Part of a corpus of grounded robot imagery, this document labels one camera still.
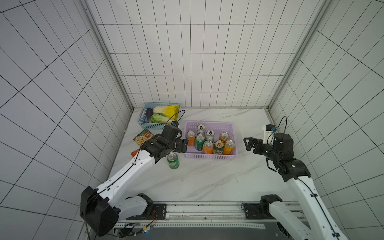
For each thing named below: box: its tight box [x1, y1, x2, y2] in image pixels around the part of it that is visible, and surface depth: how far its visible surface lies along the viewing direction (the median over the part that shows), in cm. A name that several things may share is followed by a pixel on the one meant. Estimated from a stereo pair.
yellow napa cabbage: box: [153, 104, 180, 121], surface depth 112 cm
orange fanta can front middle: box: [202, 140, 214, 154], surface depth 87 cm
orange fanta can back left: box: [186, 130, 196, 147], surface depth 92 cm
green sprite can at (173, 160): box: [166, 152, 180, 170], surface depth 83 cm
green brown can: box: [213, 140, 225, 154], surface depth 87 cm
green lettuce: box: [150, 112, 175, 124], surface depth 106 cm
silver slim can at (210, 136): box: [205, 129, 215, 145], surface depth 89 cm
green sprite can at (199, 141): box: [195, 134, 205, 151], surface depth 91 cm
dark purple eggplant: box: [146, 107, 154, 123], surface depth 116 cm
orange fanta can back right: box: [220, 131, 230, 142], surface depth 92 cm
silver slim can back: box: [197, 124, 206, 137], surface depth 92 cm
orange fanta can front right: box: [223, 139, 236, 155], surface depth 89 cm
